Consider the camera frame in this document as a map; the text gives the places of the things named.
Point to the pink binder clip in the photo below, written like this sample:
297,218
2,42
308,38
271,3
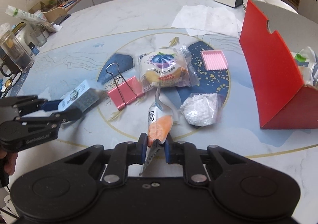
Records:
124,94

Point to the person's left hand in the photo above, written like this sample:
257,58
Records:
12,164

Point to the small drinking glass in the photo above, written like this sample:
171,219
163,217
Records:
39,36

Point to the wooden holder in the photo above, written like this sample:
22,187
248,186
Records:
54,14

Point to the clear glass tumbler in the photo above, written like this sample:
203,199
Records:
17,52

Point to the bag of white beads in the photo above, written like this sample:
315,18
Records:
201,109

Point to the black scissors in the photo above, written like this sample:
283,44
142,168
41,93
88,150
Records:
18,78

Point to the small blue bottle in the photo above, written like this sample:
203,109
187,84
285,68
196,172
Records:
33,49

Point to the brown mug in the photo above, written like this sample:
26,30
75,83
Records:
6,70

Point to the blueberry cake packet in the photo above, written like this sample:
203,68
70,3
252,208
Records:
161,67

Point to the grey kettle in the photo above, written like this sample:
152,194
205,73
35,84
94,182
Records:
23,32

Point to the white green plastic packet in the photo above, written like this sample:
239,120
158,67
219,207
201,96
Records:
306,57

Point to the white paper napkin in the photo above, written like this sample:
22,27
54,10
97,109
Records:
203,20
239,29

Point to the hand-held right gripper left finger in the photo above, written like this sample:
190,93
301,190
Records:
142,149

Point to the white bowl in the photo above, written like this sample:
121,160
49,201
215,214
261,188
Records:
278,3

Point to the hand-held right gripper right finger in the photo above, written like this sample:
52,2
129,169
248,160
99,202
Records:
168,150

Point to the pink ridged tray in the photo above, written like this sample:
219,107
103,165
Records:
214,60

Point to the sausage packet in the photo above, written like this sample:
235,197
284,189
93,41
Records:
159,127

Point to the red cardboard box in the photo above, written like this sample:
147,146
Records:
270,77

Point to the crumpled clear plastic bag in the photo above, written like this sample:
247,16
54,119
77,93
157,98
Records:
4,29

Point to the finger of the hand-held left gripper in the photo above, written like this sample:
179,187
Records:
69,116
51,106

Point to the blue mat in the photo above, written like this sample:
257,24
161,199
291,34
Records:
68,2

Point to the small blue carton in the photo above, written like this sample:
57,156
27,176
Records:
79,94

